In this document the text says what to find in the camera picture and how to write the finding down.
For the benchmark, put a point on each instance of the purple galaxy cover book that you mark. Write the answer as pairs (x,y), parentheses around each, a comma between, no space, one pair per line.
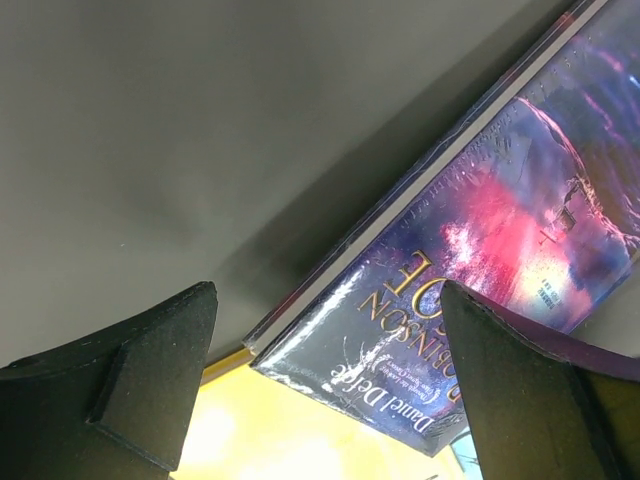
(532,201)

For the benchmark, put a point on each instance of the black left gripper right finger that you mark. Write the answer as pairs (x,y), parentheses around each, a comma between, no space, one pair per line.
(540,404)

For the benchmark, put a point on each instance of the yellow book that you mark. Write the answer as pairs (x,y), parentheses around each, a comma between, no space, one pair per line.
(245,426)

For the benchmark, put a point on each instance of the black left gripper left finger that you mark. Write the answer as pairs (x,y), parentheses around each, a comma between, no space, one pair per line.
(115,404)

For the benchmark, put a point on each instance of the light blue cat book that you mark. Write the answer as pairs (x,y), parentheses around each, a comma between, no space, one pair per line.
(465,453)

